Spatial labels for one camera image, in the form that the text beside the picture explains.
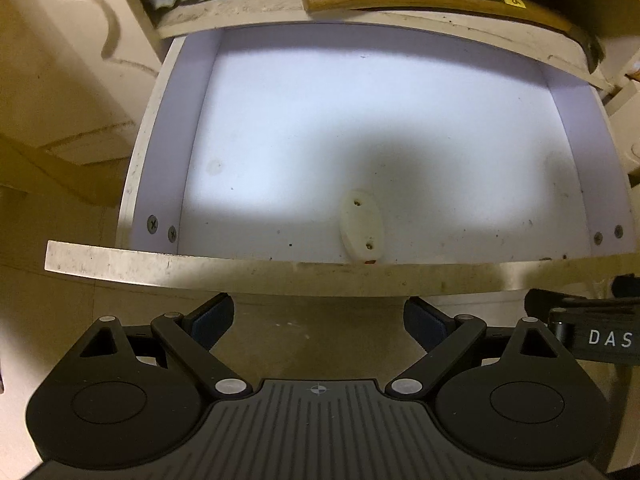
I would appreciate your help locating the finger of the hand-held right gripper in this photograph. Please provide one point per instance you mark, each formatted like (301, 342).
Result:
(560, 300)

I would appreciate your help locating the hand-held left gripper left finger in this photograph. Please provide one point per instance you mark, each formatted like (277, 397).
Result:
(212, 320)

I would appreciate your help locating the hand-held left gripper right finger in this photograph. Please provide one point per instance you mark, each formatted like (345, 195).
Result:
(425, 325)

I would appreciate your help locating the wide cream drawer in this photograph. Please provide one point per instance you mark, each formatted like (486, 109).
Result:
(350, 135)

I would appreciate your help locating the white oval plate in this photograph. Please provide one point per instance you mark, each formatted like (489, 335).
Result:
(361, 225)

